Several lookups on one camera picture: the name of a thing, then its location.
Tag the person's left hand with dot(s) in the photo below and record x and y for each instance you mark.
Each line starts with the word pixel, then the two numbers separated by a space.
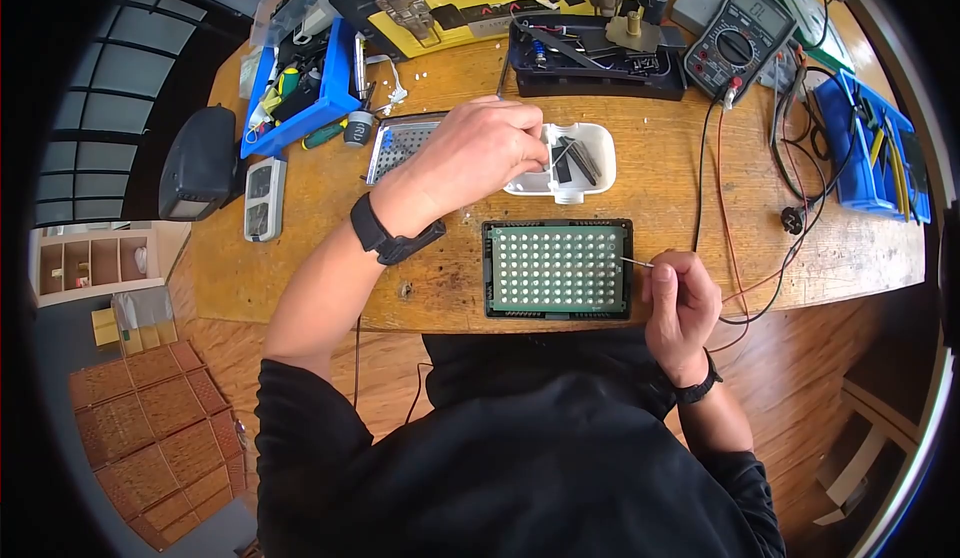
pixel 465 157

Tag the person's right hand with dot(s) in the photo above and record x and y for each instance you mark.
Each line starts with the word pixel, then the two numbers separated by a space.
pixel 682 318

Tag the person's right thumb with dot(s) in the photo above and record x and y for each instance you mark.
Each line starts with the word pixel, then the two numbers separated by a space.
pixel 663 282

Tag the person's right index finger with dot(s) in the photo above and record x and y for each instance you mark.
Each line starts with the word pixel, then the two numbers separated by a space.
pixel 681 262

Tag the person's left fingers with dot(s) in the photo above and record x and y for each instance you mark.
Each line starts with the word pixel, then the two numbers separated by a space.
pixel 529 142

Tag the thin metal probe tool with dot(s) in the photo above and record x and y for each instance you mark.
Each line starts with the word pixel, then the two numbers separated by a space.
pixel 636 262

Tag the bundle of black flat parts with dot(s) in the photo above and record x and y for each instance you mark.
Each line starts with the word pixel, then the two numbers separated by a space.
pixel 581 159

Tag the red test lead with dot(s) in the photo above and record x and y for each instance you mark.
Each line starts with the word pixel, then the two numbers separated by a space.
pixel 724 213

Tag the slim black screwdriver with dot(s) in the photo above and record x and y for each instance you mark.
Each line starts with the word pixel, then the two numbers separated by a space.
pixel 502 78

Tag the white plastic shell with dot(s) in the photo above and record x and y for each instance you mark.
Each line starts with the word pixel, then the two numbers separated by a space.
pixel 604 153

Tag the black test lead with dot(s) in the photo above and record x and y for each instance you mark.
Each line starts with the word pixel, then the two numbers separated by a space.
pixel 700 175

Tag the black plastic housing with parts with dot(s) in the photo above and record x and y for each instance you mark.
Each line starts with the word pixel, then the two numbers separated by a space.
pixel 600 70

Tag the black framed LED panel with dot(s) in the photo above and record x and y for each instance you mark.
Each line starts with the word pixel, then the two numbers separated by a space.
pixel 556 269

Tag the black wrist band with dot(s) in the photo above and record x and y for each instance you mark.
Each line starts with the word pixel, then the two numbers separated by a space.
pixel 375 232
pixel 697 389

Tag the perforated metal plate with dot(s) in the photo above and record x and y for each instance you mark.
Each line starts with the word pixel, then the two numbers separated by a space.
pixel 401 149

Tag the white plastic strip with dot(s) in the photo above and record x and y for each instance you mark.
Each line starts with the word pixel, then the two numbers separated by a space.
pixel 395 82

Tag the yellow and black tool case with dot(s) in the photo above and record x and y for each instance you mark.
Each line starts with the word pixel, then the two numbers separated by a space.
pixel 465 3

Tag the small grey cylinder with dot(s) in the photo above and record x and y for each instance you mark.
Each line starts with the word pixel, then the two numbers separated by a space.
pixel 358 129

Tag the blue bin with pliers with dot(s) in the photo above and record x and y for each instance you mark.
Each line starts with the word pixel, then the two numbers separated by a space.
pixel 862 168

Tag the blue bin with tools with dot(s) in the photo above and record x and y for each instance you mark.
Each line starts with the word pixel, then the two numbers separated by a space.
pixel 322 100

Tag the small grey box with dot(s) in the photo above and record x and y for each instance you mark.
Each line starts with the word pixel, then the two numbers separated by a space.
pixel 696 1

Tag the grey digital multimeter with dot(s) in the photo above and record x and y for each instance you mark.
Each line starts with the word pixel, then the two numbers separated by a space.
pixel 739 40

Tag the person's body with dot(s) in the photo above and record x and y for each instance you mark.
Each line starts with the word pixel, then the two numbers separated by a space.
pixel 525 468

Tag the wooden stool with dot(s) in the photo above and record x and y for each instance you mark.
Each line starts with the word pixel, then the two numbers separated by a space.
pixel 870 445

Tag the grey handheld device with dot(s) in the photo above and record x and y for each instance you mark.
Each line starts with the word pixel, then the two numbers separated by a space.
pixel 265 198

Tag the clear plastic box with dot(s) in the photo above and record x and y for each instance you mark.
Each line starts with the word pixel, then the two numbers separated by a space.
pixel 289 10

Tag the green circuit board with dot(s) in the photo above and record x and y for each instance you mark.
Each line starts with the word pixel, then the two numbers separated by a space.
pixel 814 18

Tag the black lamp housing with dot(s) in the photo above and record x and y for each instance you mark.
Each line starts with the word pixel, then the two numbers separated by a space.
pixel 199 164

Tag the large grid window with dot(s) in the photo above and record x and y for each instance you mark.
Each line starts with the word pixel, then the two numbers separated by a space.
pixel 120 93

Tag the white cubby shelf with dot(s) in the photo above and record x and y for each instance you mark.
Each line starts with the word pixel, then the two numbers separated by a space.
pixel 90 262

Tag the brown woven floor mats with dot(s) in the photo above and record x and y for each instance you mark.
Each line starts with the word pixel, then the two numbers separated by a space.
pixel 157 438

